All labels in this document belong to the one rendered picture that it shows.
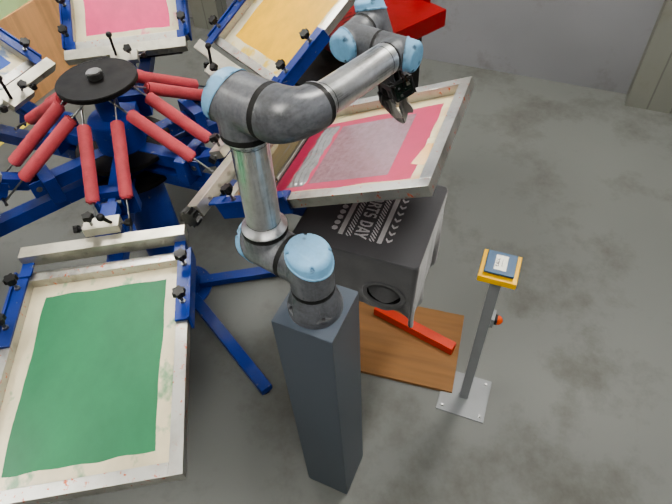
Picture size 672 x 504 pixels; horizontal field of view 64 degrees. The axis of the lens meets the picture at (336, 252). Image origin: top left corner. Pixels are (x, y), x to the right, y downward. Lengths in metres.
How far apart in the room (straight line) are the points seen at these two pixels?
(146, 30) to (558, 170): 2.63
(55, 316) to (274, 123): 1.22
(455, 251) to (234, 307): 1.30
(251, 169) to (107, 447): 0.90
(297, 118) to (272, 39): 1.64
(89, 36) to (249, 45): 0.83
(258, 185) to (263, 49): 1.50
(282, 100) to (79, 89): 1.39
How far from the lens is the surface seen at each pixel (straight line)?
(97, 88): 2.30
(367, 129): 1.99
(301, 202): 1.73
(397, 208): 2.08
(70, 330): 1.97
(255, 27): 2.78
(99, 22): 3.14
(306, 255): 1.29
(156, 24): 3.05
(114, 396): 1.77
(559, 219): 3.56
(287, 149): 1.97
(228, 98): 1.09
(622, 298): 3.27
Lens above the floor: 2.39
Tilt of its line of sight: 49 degrees down
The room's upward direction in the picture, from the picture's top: 4 degrees counter-clockwise
